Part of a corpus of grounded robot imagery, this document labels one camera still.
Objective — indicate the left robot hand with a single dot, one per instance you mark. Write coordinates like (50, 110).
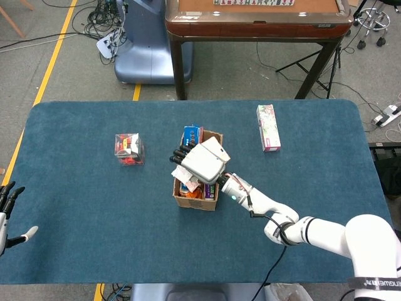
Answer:
(4, 200)

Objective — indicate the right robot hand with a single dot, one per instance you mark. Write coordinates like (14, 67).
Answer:
(203, 163)

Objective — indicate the white plastic packet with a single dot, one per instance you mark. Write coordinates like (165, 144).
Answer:
(181, 175)

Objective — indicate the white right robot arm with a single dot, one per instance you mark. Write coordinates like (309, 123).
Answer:
(329, 233)

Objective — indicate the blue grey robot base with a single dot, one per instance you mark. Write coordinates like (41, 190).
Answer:
(147, 47)

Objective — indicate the blue snack packet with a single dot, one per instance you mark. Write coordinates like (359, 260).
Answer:
(191, 135)

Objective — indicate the brown cardboard box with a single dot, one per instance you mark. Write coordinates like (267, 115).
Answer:
(194, 203)

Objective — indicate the clear box red black items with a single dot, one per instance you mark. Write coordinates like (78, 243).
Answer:
(129, 150)

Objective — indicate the small purple packet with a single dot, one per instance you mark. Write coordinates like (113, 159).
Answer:
(209, 191)

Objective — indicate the white pink carton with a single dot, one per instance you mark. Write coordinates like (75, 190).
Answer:
(268, 128)

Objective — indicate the blue felt table cloth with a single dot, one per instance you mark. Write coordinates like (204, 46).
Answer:
(94, 219)

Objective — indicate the grey robot torso base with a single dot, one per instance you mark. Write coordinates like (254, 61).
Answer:
(188, 293)

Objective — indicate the black tripod stand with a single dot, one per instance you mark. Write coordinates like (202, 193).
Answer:
(316, 67)

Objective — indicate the brown mahjong table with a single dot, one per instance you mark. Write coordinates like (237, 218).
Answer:
(257, 23)

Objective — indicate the white power strip with plugs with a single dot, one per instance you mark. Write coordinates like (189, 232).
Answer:
(106, 45)

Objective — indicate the row of upright mahjong tiles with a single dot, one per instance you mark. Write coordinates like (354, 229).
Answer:
(253, 2)

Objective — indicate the white chair wooden legs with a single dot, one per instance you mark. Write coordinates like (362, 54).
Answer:
(14, 22)

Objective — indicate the black crate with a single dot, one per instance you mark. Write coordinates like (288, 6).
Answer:
(388, 169)

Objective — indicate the white grey power strip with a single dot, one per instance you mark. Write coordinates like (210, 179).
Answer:
(387, 115)

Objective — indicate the black stool chrome base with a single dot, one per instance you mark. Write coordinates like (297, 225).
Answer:
(374, 22)

